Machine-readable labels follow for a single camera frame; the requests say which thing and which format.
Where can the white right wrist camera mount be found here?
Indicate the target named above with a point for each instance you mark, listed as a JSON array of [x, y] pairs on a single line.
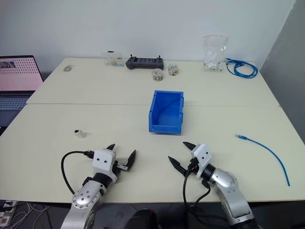
[[202, 155]]

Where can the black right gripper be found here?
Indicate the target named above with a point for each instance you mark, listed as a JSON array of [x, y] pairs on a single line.
[[192, 167]]

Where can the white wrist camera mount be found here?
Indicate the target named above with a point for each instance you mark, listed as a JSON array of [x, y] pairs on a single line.
[[103, 161], [202, 155]]

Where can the clear plastic box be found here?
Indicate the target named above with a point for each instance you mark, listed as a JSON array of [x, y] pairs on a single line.
[[112, 59]]

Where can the clear bag of white connectors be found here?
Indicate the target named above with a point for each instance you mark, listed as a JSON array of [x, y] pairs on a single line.
[[213, 56]]

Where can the blue plastic storage bin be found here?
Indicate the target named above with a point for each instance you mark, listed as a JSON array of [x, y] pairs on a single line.
[[166, 112]]

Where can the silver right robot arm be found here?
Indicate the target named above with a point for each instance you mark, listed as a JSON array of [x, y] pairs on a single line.
[[226, 183]]

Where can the small clear jar of beads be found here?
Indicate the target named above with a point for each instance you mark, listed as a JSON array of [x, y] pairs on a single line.
[[157, 75], [173, 70]]

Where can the black handheld remote controller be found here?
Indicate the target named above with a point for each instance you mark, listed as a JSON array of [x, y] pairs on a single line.
[[145, 63]]

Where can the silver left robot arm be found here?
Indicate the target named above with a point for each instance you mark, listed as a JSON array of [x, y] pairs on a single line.
[[83, 198]]

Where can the small white connector block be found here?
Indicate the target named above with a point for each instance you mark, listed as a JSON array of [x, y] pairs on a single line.
[[80, 134]]

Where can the dark rounded shape under table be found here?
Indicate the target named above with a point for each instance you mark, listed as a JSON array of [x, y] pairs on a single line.
[[141, 219]]

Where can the open laptop with pink screen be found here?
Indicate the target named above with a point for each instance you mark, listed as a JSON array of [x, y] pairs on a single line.
[[17, 74]]

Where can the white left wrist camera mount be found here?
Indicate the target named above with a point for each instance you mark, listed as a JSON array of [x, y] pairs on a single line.
[[103, 161]]

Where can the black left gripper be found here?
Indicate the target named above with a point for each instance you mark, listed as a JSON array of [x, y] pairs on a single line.
[[122, 167]]

